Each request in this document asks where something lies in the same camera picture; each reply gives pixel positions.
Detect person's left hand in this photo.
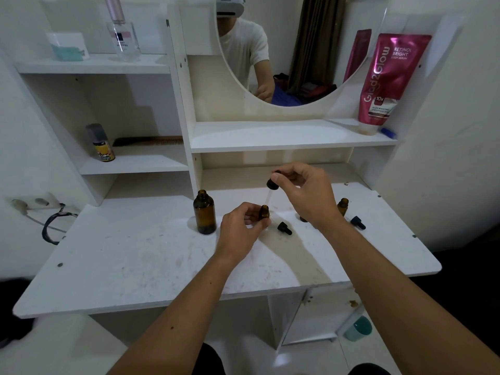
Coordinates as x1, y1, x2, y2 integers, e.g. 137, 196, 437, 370
215, 202, 272, 266

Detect person's right hand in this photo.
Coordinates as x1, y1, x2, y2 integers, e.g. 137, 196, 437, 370
270, 161, 341, 231

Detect large amber glass bottle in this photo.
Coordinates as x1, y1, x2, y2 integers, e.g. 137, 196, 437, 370
193, 189, 218, 235

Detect black dropper with glass pipette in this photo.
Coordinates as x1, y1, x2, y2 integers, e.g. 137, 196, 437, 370
265, 169, 283, 206

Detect person's right forearm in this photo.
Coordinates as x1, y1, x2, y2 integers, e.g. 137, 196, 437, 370
318, 216, 500, 375

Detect person's left forearm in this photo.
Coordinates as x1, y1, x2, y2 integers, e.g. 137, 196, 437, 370
107, 252, 241, 375

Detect person's left leg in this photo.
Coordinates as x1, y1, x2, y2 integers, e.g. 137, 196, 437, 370
191, 342, 227, 375

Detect person's leg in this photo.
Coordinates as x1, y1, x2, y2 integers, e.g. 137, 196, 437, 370
191, 342, 227, 375
348, 362, 391, 375

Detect person's right leg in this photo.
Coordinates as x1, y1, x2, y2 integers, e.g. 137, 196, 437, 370
348, 362, 391, 375

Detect clear perfume bottle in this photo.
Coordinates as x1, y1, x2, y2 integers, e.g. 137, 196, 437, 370
105, 0, 141, 63

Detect white vanity shelf unit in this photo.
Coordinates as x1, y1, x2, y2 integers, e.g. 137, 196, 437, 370
0, 0, 466, 350

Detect brown comb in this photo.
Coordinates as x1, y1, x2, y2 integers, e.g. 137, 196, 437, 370
112, 136, 184, 147

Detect pink lotion tube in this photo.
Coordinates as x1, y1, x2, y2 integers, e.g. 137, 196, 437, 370
357, 33, 433, 136

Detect teal cup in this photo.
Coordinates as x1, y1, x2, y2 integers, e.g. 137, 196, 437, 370
343, 316, 373, 343

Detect round mirror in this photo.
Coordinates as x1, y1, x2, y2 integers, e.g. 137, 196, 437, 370
215, 0, 390, 108

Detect yellow spray can grey cap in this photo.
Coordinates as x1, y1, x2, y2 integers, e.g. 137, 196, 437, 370
85, 123, 116, 163

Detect white and teal box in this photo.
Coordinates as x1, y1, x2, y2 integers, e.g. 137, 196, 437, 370
46, 32, 91, 62

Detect coiled black cable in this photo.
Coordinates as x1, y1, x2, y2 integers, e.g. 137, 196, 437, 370
41, 203, 79, 246

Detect white wall socket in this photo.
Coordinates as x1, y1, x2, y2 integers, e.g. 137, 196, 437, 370
10, 192, 63, 210

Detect white plug with cord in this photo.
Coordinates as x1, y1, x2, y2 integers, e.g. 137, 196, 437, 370
11, 198, 67, 234

